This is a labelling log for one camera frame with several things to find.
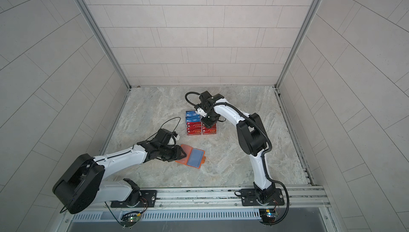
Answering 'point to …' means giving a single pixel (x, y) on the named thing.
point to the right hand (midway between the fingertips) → (207, 124)
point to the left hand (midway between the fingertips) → (188, 155)
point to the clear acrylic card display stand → (195, 126)
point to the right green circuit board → (267, 215)
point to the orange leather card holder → (195, 157)
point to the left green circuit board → (129, 219)
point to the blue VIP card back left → (191, 113)
